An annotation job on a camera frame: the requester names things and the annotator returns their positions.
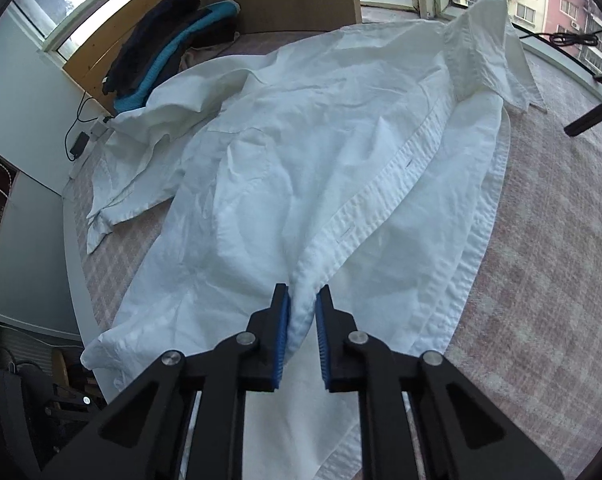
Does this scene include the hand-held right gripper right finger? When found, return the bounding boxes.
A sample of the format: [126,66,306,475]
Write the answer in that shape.
[315,284,566,480]

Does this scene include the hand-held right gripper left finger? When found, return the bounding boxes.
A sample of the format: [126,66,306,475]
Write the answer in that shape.
[40,282,290,480]

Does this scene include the white trousers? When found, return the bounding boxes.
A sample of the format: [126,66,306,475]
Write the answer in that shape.
[80,0,549,480]

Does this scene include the pink plaid blanket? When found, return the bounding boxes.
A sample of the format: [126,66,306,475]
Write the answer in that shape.
[63,7,602,480]

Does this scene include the black chair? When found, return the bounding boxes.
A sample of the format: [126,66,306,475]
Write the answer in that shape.
[0,345,109,480]

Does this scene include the black power adapter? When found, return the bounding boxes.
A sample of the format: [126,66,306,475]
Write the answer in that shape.
[65,91,116,162]

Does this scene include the beige cloth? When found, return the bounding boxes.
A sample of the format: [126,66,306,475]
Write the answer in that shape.
[180,44,229,73]

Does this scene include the dark grey folded garment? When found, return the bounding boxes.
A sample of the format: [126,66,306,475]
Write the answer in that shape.
[181,10,242,53]

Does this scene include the navy folded garment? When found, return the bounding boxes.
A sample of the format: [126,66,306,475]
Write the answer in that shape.
[102,0,204,98]

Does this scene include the teal folded garment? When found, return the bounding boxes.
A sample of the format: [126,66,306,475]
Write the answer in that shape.
[113,1,242,113]

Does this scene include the orange pine board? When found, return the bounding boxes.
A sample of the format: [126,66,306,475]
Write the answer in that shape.
[62,0,182,116]

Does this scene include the white window frame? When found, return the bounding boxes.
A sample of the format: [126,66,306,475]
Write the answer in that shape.
[8,0,602,96]

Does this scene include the black ring light cable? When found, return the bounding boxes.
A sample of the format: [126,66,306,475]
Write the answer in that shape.
[513,30,602,81]

